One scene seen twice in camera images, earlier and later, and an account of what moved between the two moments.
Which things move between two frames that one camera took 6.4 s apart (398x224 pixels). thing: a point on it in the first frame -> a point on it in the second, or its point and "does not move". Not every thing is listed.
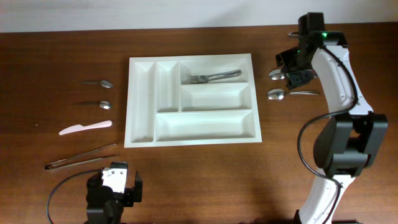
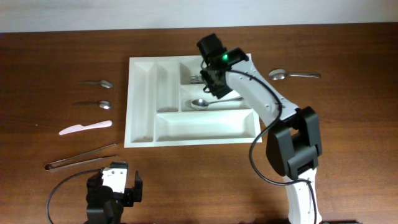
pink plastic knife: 81,127 does not move
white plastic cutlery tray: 164,109 does not move
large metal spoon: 278,94 -> 201,104
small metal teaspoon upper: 104,83 does not move
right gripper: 292,69 -> 214,83
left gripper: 128,200 does not move
